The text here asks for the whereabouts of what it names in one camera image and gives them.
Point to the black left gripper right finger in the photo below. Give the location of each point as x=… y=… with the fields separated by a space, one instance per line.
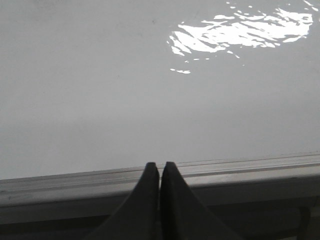
x=183 y=216

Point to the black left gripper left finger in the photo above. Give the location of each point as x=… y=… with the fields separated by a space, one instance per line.
x=136 y=218

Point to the white whiteboard with aluminium frame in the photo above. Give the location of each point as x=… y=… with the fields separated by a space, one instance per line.
x=92 y=90

